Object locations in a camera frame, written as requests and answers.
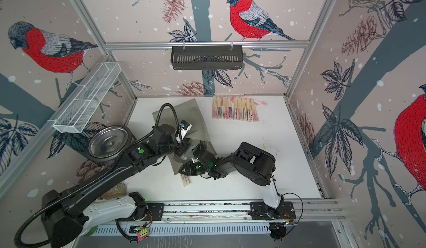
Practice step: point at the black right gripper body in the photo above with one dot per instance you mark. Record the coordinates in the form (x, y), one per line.
(205, 168)

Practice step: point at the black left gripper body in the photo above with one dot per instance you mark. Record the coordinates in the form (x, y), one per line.
(181, 150)

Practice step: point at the green canvas tote bag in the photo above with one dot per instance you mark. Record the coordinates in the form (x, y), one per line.
(167, 139)

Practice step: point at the pink wooden folding fan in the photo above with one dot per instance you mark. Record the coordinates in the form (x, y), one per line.
(214, 108)

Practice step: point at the black grey wooden folding fan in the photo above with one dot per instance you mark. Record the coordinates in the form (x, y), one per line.
(219, 108)

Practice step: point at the pink striped folding fan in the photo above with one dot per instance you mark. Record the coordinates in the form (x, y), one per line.
(240, 113)

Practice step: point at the red blossom white folding fan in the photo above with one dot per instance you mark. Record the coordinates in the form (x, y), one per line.
(235, 108)

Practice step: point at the grey pink folding fan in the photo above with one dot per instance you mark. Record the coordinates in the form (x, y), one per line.
(244, 109)

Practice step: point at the pink tassel folding fan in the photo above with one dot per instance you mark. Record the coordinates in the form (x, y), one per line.
(255, 103)

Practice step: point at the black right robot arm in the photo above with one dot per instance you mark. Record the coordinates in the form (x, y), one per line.
(252, 163)

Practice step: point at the brown box behind arm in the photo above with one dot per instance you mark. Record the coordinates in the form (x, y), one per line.
(116, 192)

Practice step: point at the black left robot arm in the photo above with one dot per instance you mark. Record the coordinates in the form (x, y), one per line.
(66, 214)

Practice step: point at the pink small circuit board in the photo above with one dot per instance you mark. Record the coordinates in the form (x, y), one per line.
(142, 235)

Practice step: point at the round steel plate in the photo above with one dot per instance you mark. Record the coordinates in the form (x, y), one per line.
(109, 143)

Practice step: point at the black right base connector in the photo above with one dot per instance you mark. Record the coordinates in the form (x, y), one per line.
(278, 230)

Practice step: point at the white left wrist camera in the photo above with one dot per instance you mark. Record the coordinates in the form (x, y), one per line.
(184, 127)

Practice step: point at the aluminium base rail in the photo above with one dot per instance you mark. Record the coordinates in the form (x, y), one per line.
(305, 210)

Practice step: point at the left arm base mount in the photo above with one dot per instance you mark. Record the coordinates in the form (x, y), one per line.
(145, 211)

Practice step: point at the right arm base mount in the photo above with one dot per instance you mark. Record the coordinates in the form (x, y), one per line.
(260, 211)

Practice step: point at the black hanging wire basket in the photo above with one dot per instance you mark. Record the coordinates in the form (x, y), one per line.
(207, 58)

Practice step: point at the white mesh wall shelf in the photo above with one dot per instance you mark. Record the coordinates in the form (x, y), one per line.
(82, 107)

